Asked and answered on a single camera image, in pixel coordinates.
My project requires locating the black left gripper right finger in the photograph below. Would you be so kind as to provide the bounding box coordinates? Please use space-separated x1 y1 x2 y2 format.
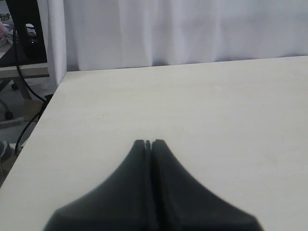
150 140 263 231

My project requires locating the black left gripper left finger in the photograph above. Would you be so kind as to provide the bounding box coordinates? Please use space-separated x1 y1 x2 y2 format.
44 140 151 231

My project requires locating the white backdrop curtain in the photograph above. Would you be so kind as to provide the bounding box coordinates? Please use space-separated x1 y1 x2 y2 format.
38 0 308 84

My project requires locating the side desk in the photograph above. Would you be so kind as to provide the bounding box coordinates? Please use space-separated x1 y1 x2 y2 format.
0 43 50 120

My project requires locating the black monitor stand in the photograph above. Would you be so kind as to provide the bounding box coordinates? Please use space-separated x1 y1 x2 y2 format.
0 0 47 67

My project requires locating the pink plush item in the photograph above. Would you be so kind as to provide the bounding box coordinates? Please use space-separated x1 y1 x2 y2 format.
0 22 8 39

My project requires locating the black cable by desk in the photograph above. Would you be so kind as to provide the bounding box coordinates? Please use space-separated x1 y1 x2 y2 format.
12 25 52 154

